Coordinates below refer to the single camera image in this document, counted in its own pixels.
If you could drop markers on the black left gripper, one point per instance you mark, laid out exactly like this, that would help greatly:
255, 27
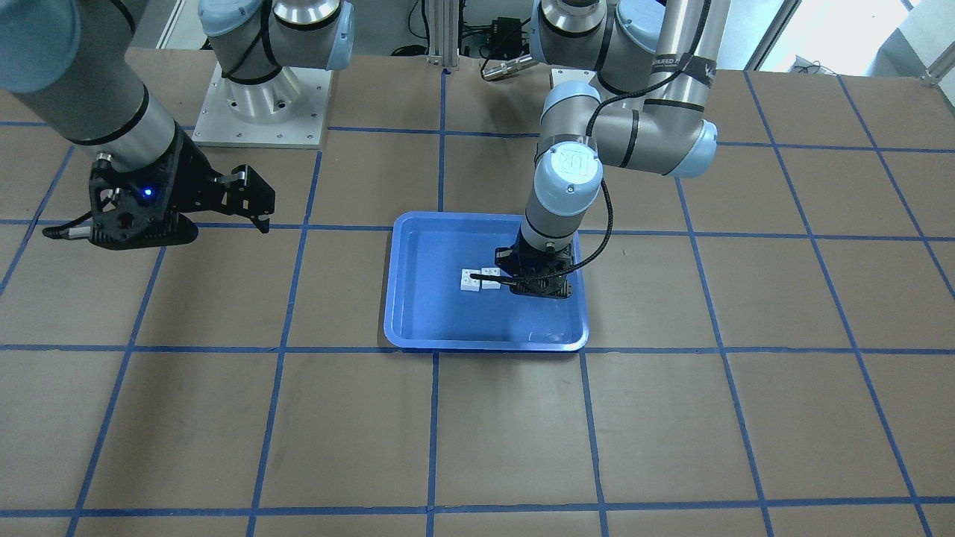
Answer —
506, 259

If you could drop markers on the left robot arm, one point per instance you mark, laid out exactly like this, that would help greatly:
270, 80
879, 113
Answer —
654, 64

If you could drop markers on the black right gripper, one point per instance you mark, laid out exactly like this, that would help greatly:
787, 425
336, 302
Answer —
188, 179

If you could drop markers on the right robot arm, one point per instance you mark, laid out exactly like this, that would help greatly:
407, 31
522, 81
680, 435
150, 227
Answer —
65, 61

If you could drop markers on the aluminium frame post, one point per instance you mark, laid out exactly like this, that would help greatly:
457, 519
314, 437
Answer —
442, 22

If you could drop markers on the blue plastic tray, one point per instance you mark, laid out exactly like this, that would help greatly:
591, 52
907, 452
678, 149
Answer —
426, 308

